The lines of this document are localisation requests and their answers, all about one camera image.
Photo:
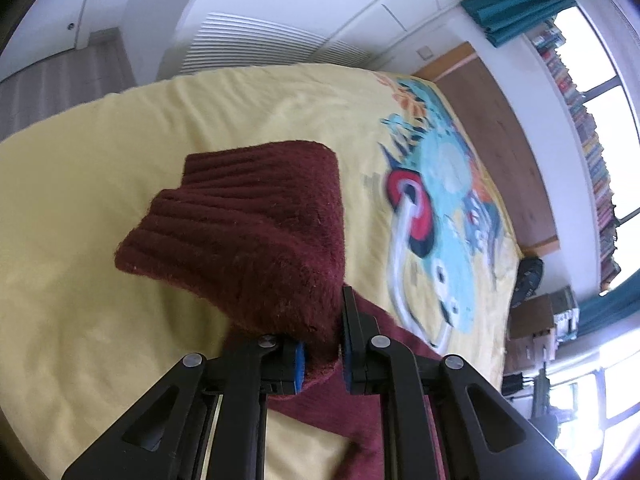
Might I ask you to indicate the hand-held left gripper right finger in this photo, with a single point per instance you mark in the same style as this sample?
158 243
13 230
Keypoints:
347 365

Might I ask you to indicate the wooden drawer cabinet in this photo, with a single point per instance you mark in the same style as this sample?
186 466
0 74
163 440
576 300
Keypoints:
530 325

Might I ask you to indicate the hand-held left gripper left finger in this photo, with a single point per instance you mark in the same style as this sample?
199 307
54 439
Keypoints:
299 362

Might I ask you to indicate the row of books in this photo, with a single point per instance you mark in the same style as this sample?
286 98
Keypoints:
592 150

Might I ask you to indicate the yellow printed blanket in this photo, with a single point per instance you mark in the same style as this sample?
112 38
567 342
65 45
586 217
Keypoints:
100 260

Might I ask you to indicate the black backpack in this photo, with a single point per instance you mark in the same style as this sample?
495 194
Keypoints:
529 280

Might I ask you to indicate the white vent grille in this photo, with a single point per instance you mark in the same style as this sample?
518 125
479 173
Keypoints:
260 42

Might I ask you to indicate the white wall switch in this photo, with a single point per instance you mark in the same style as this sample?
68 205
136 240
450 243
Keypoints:
426 53

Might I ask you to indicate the teal curtain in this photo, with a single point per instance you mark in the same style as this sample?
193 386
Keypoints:
515 7
612 305

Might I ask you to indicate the maroon knitted sweater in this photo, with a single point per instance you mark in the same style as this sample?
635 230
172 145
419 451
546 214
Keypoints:
250 220

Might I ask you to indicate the wooden bed headboard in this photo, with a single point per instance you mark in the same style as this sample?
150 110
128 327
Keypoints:
500 135

